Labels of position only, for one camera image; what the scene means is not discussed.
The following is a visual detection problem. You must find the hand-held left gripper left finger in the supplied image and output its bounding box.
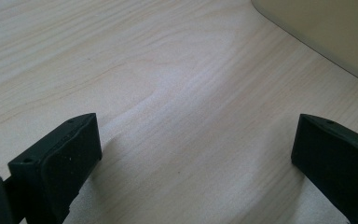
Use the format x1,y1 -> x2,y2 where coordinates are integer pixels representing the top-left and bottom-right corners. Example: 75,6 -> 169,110
7,112 -> 103,224

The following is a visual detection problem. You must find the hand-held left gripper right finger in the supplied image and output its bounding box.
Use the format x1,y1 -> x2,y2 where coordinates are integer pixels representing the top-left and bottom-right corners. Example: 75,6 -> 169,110
290,113 -> 358,224

